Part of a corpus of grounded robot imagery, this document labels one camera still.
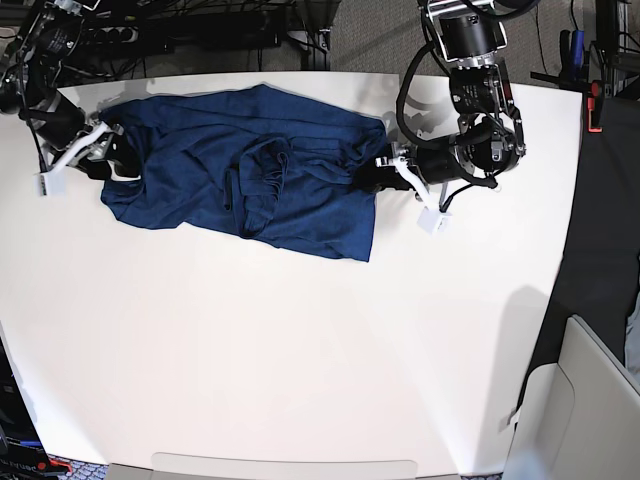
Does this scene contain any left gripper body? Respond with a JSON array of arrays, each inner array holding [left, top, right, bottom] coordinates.
[[394, 139, 475, 185]]

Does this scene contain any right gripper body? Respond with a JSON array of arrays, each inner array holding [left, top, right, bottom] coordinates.
[[37, 112, 124, 170]]

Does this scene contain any blue long-sleeve T-shirt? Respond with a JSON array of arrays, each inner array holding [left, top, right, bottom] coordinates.
[[100, 85, 387, 262]]

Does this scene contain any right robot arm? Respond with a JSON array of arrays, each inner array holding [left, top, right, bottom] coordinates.
[[1, 1, 141, 191]]

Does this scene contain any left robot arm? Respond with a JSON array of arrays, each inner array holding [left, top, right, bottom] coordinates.
[[355, 1, 526, 193]]

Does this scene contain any black power strip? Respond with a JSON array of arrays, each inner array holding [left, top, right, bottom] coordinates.
[[80, 26, 139, 45]]

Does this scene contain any black and blue clamp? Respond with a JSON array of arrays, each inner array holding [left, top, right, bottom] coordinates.
[[530, 30, 590, 93]]

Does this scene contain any red and black clamp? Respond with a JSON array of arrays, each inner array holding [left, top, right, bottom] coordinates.
[[587, 80, 606, 133]]

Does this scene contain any white plastic bin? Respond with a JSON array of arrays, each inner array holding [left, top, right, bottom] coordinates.
[[503, 316, 639, 480]]

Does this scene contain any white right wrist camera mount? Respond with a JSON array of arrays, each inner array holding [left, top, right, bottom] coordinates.
[[35, 121, 124, 197]]

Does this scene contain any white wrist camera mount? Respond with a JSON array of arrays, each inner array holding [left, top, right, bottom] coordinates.
[[35, 121, 124, 197], [375, 156, 451, 236]]

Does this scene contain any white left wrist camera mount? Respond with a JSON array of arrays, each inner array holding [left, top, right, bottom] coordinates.
[[375, 156, 451, 236]]

